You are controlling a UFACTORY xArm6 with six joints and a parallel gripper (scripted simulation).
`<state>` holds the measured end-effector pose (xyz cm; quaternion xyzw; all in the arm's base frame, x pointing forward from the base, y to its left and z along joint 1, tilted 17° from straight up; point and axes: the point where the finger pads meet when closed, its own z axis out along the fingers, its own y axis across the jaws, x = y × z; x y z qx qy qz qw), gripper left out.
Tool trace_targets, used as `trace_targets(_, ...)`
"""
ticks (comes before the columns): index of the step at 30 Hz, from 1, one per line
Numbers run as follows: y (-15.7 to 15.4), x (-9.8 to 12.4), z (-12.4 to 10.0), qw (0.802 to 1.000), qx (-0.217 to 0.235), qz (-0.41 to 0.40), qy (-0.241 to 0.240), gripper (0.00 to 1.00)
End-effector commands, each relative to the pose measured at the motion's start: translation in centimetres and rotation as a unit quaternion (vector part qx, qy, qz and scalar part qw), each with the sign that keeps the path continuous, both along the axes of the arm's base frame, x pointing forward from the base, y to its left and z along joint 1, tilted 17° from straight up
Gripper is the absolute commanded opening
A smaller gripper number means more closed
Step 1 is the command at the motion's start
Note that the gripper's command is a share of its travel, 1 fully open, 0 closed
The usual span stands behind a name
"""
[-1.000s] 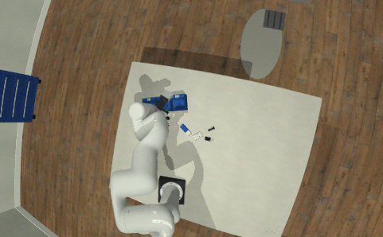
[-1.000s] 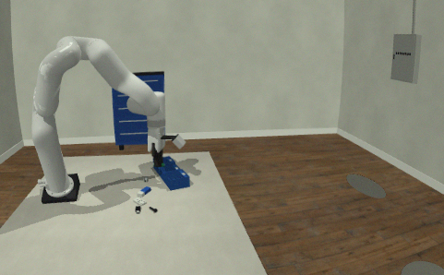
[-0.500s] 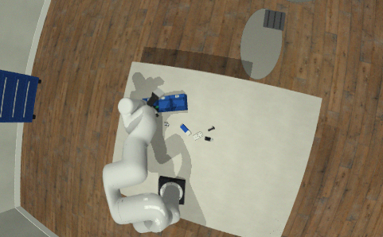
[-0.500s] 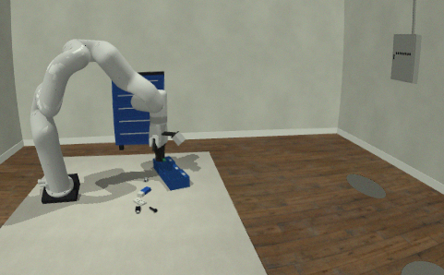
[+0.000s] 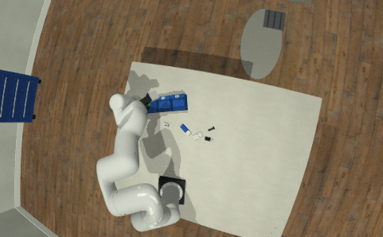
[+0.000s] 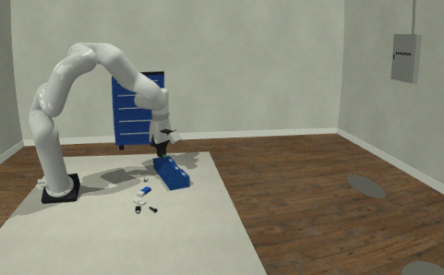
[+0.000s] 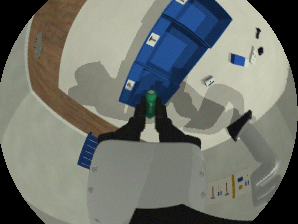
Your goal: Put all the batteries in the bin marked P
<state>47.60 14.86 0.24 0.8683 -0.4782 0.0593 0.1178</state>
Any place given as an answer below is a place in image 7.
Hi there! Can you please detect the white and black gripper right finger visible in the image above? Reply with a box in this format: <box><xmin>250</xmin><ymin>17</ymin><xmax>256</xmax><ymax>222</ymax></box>
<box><xmin>155</xmin><ymin>97</ymin><xmax>201</xmax><ymax>149</ymax></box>

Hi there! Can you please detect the blue three-compartment bin rack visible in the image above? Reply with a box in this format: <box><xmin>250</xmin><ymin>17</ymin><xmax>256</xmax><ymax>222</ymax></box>
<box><xmin>119</xmin><ymin>0</ymin><xmax>233</xmax><ymax>108</ymax></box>

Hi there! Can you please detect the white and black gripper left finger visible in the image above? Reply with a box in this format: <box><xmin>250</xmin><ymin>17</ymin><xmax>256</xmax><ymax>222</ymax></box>
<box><xmin>98</xmin><ymin>96</ymin><xmax>146</xmax><ymax>144</ymax></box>

